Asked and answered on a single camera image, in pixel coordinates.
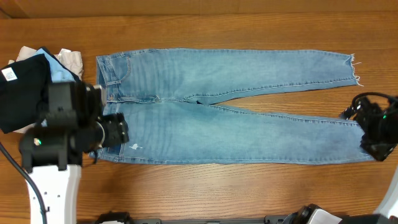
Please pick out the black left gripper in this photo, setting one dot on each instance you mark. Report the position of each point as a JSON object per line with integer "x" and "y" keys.
{"x": 117, "y": 128}

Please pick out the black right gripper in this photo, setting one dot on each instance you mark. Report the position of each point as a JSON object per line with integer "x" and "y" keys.
{"x": 368, "y": 109}

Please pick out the light blue denim jeans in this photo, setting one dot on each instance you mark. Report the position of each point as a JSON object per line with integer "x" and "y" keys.
{"x": 174, "y": 103}

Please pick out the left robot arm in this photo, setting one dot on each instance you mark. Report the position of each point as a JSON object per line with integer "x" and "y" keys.
{"x": 52, "y": 153}

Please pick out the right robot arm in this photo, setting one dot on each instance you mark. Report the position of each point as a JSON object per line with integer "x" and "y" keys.
{"x": 379, "y": 142}

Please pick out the light blue printed shirt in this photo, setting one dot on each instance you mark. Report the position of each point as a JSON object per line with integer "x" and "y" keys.
{"x": 56, "y": 73}

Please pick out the beige folded garment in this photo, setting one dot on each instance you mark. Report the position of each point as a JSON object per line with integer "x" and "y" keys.
{"x": 72, "y": 60}

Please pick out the black folded shirt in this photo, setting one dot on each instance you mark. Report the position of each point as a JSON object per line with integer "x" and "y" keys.
{"x": 23, "y": 89}

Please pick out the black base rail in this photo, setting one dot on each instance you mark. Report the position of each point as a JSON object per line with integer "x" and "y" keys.
{"x": 125, "y": 218}

